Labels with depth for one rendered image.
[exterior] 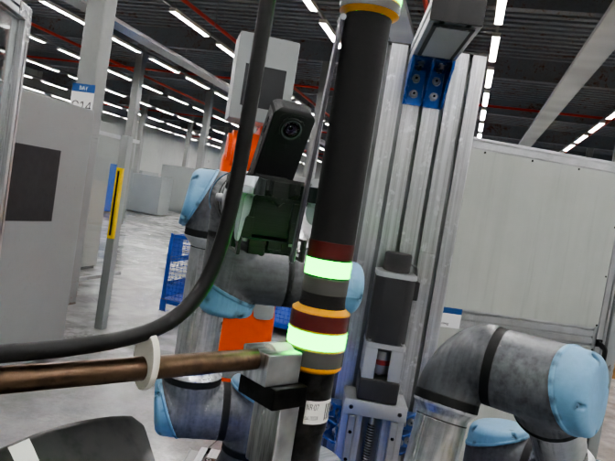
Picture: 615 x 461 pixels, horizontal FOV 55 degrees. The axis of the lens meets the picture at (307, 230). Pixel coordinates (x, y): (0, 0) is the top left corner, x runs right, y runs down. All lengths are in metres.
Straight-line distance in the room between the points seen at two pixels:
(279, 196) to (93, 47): 6.78
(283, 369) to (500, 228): 2.08
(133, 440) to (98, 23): 6.93
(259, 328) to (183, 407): 3.22
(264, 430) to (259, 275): 0.36
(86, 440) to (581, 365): 0.61
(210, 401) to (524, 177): 1.66
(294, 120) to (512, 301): 1.98
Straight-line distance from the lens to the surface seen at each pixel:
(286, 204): 0.59
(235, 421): 1.22
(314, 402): 0.43
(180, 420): 1.21
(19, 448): 0.50
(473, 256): 2.41
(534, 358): 0.86
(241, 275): 0.76
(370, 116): 0.42
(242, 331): 4.38
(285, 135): 0.61
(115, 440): 0.54
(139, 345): 0.36
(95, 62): 7.26
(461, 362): 0.88
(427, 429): 0.91
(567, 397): 0.85
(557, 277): 2.58
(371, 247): 1.32
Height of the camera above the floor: 1.66
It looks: 3 degrees down
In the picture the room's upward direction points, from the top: 9 degrees clockwise
